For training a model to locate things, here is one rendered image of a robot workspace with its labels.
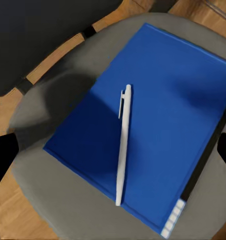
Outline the swivel chair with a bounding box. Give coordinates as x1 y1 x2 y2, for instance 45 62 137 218
0 0 226 240

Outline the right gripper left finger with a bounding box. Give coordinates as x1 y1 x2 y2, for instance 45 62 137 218
0 133 19 182

